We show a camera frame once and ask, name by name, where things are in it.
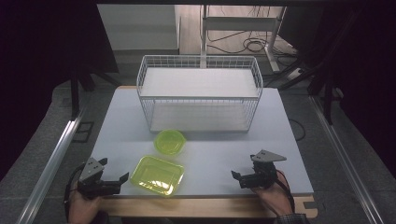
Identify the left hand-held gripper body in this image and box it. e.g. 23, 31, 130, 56
77, 157, 122, 200

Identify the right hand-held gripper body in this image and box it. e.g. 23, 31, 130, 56
238, 149, 288, 189

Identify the green rectangular plastic tray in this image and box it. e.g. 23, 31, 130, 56
130, 155, 185, 198

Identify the green round plastic bowl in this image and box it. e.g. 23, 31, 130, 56
153, 129, 187, 156

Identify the white wire basket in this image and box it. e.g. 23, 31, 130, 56
135, 54, 264, 134

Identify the person's left hand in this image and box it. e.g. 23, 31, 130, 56
67, 186, 103, 224

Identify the black metal stand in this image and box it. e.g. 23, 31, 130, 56
264, 52, 344, 126
69, 62, 123, 120

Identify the white power strip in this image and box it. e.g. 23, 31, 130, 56
286, 67, 304, 80

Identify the dark curtain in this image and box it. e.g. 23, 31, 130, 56
0, 0, 120, 181
279, 0, 396, 179

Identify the white cabinet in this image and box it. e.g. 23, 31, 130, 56
96, 4, 181, 56

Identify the left hand-held gripper black cable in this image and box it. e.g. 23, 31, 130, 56
64, 162, 87, 218

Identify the hand-held gripper black cable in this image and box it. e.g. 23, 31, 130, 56
64, 162, 87, 218
275, 170, 296, 213

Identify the right hand-held gripper black cable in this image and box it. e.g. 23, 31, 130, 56
275, 170, 296, 213

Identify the black floor bracket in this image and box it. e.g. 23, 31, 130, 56
72, 120, 95, 144

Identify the silver metal rail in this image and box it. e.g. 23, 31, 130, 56
309, 94, 385, 224
17, 108, 86, 224

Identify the thin black floor cable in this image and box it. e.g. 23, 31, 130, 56
289, 119, 307, 142

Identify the tangle of black floor cables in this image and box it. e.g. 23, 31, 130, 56
206, 6, 298, 58

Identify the white metal desk frame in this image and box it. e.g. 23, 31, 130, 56
200, 5, 289, 74

